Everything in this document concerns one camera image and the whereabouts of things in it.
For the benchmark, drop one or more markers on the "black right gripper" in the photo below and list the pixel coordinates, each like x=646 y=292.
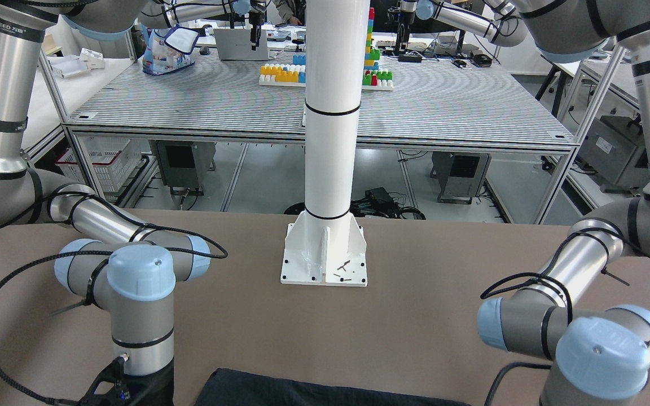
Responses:
x=158 y=390

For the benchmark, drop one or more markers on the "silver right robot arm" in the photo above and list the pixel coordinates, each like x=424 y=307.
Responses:
x=125 y=266

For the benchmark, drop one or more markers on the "blue white snack bag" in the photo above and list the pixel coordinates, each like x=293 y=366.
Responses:
x=168 y=50

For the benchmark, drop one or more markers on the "colourful toy block set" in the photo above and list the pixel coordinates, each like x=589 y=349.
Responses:
x=338 y=52

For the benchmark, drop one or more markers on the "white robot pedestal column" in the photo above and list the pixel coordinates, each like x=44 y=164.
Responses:
x=326 y=245

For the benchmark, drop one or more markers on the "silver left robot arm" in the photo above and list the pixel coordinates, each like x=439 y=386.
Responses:
x=591 y=357

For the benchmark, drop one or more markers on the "white plastic basket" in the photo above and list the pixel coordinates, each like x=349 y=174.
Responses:
x=113 y=159

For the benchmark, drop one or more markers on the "striped aluminium work table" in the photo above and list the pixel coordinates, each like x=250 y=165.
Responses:
x=434 y=106

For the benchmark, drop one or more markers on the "black printed t-shirt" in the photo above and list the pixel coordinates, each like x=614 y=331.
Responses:
x=230 y=387

